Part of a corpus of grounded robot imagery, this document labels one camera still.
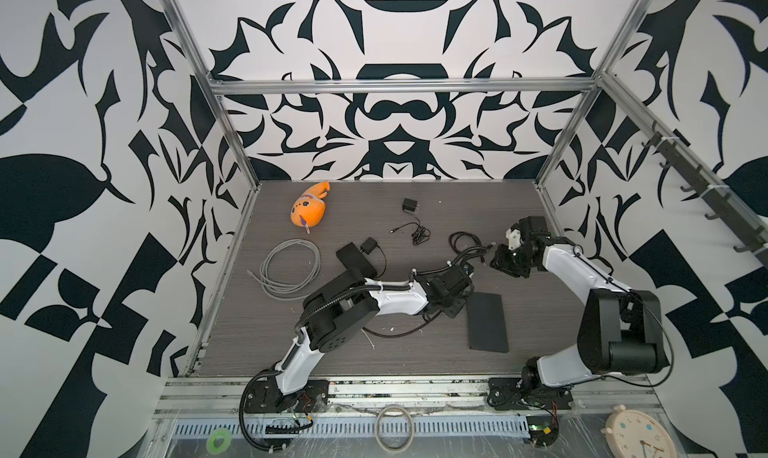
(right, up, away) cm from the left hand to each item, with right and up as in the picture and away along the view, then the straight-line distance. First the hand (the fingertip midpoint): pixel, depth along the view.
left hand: (461, 293), depth 89 cm
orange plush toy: (-48, +24, +13) cm, 55 cm away
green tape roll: (-61, -27, -19) cm, 69 cm away
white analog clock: (+34, -26, -21) cm, 48 cm away
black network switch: (-32, +8, +10) cm, 35 cm away
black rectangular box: (+7, -8, -2) cm, 11 cm away
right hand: (+11, +9, +1) cm, 14 cm away
